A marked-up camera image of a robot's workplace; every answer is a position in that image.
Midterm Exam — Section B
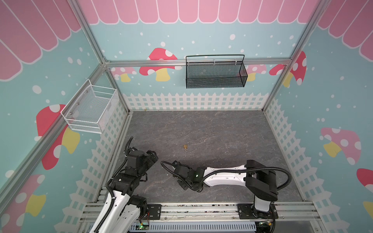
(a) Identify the grey vented cable duct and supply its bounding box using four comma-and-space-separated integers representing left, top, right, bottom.
129, 221, 257, 233

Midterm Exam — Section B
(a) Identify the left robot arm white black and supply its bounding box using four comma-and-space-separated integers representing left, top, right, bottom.
90, 148, 158, 233

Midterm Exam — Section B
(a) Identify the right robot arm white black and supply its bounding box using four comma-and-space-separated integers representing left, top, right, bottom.
169, 160, 278, 218

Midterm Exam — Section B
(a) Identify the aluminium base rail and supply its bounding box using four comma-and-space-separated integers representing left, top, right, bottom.
78, 201, 321, 225

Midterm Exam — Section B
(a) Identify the white mesh wall basket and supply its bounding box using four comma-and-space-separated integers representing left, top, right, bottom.
61, 80, 119, 134

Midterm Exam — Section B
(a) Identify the black mesh wall basket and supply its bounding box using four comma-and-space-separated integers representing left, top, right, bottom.
185, 54, 248, 89

